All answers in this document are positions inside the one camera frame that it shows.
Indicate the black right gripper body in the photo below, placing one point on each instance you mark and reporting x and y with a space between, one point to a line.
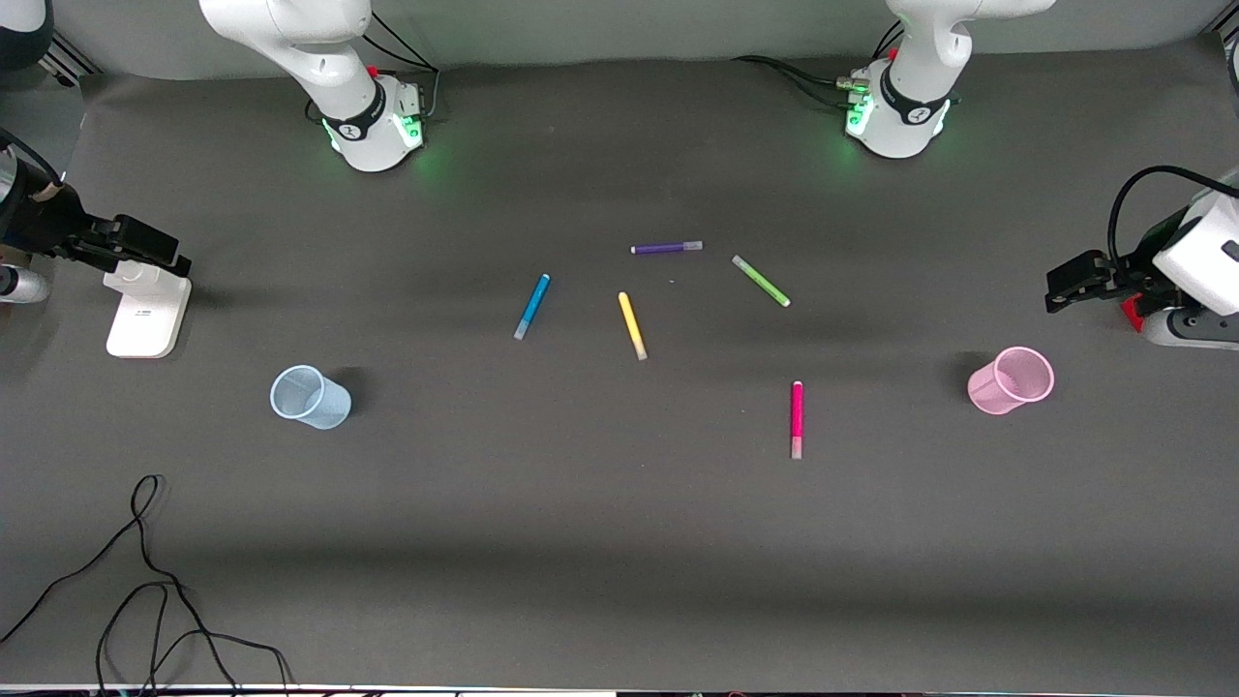
46 225

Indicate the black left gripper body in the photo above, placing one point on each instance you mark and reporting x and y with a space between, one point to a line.
1129 282

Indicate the pink marker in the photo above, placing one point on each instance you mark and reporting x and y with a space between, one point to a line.
797 416

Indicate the blue marker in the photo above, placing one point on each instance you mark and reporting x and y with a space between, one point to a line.
532 306

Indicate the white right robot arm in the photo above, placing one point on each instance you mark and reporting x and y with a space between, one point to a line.
329 58

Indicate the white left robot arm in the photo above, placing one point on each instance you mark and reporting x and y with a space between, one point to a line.
910 97

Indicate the small red plastic part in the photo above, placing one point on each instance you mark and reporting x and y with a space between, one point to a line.
1134 312

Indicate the white plastic stand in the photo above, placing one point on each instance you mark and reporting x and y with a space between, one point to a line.
145 315

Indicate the translucent pink cup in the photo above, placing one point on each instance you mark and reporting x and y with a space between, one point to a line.
997 392

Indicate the translucent blue cup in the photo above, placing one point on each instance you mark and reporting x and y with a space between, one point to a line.
324 407

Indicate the green marker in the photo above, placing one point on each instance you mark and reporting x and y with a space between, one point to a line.
761 281

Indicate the purple marker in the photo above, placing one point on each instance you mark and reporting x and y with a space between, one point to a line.
668 248

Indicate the yellow marker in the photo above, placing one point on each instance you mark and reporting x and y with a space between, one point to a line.
632 325

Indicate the dark grey table mat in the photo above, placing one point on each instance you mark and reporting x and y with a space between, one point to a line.
619 542

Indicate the aluminium frame rail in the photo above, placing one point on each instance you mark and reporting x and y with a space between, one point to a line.
1222 37
73 58

